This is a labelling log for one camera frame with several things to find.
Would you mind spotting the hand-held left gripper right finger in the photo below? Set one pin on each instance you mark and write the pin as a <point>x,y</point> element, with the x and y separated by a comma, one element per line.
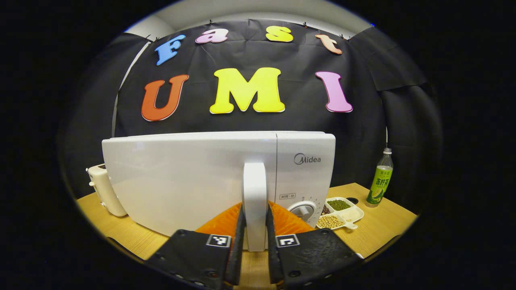
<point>272,249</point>

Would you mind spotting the white toaster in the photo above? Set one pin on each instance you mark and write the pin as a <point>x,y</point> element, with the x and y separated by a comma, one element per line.
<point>107,193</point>

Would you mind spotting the black backdrop cloth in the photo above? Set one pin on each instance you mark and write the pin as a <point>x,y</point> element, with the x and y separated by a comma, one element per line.
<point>302,117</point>

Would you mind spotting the white divided bean tray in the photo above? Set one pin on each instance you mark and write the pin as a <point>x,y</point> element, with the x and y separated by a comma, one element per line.
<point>340,213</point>

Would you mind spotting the white microwave oven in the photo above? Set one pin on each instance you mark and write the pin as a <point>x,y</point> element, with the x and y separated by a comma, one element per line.
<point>181,181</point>

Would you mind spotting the green drink bottle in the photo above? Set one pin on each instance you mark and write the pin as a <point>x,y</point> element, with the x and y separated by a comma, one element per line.
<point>379,183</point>

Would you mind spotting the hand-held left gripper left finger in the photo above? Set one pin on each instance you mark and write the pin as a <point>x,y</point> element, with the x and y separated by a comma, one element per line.
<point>237,249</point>

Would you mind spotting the black table grommet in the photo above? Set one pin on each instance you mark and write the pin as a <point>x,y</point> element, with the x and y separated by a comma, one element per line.
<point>352,200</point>

